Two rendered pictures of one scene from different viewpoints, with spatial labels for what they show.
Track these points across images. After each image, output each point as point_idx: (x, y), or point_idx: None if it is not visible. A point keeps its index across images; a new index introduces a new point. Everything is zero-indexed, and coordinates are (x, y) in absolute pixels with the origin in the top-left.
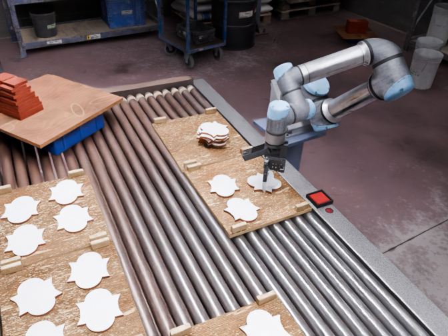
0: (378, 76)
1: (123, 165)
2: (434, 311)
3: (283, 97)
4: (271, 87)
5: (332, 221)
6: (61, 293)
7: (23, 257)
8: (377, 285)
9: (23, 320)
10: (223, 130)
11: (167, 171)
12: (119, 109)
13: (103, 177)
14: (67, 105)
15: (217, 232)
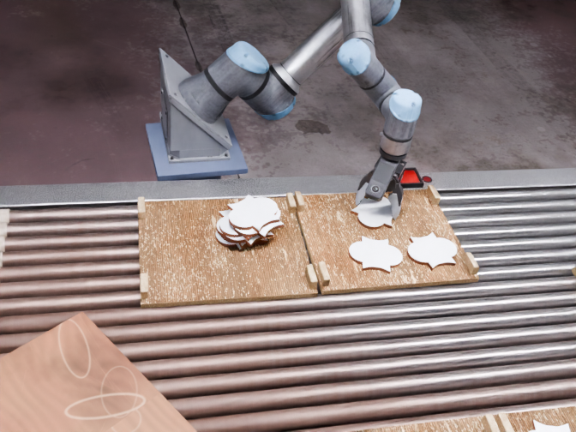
0: (373, 0)
1: (270, 375)
2: (573, 172)
3: (376, 87)
4: (174, 105)
5: (446, 183)
6: None
7: None
8: (546, 191)
9: None
10: (262, 203)
11: (307, 315)
12: None
13: (306, 413)
14: (67, 425)
15: (462, 291)
